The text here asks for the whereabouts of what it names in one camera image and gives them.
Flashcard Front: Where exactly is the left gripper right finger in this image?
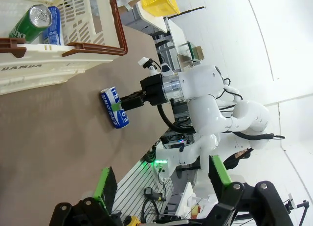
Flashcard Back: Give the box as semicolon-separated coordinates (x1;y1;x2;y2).
205;155;294;226

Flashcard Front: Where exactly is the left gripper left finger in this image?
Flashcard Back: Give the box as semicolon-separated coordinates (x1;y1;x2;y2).
48;166;123;226

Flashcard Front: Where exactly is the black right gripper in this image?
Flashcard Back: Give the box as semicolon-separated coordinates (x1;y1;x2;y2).
112;73;169;112

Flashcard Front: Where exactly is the blue Pocari drink can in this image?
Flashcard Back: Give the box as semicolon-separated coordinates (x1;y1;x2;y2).
42;5;65;46
99;86;130;130

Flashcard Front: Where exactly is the green drink can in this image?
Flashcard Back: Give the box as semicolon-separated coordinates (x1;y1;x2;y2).
8;4;53;43

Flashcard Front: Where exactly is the cream folding shopping basket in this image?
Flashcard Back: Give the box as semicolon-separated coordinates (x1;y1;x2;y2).
0;0;129;96

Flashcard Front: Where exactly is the yellow plastic basket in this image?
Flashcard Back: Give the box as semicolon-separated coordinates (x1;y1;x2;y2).
141;0;181;16

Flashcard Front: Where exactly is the yellow emergency stop box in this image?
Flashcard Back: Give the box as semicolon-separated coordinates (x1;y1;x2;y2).
189;203;204;216
124;216;142;226

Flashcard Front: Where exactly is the small white grey device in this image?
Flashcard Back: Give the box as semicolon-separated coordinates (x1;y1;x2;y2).
160;63;173;77

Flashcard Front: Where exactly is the white box with green light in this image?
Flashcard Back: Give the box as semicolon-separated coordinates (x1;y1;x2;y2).
153;158;172;180

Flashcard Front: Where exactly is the white side table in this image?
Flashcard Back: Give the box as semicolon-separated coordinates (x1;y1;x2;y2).
135;0;169;33

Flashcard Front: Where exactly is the slotted aluminium base frame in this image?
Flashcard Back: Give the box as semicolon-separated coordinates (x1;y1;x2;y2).
83;159;177;226

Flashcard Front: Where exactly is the grey handheld enabling switch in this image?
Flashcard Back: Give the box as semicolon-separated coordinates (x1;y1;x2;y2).
144;186;167;202

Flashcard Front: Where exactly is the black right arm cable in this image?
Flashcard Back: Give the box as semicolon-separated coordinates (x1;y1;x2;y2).
156;104;198;134

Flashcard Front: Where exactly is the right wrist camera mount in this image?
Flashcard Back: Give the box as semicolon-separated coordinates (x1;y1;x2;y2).
137;56;162;77

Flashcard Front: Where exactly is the black coiled cable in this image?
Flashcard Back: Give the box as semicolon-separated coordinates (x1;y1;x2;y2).
143;142;159;164

